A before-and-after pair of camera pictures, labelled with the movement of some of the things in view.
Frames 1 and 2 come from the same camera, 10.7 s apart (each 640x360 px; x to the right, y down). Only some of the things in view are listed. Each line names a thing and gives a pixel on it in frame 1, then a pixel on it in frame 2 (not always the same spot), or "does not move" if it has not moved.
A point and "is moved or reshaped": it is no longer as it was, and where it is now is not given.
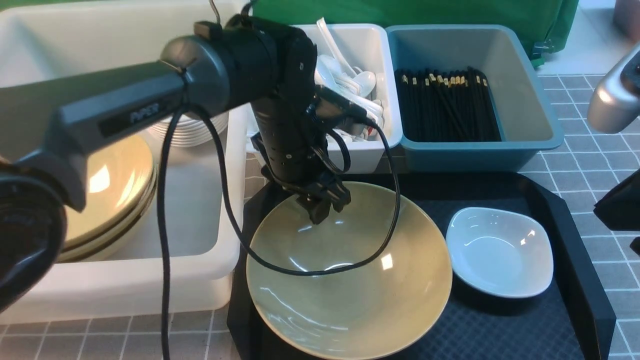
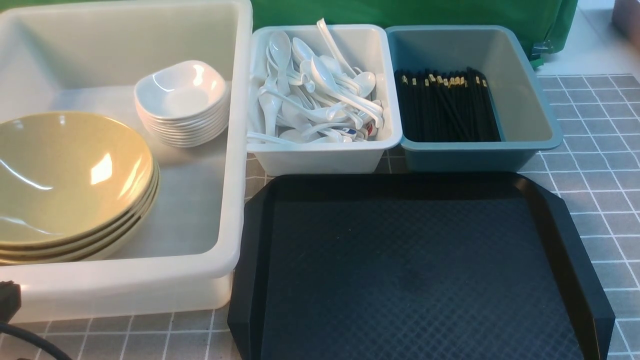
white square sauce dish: (505, 253) is moved or reshaped
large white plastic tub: (208, 252) does not move
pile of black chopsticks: (437, 105) does not move
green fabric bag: (548, 22) does not move
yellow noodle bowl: (369, 282) to (66, 175)
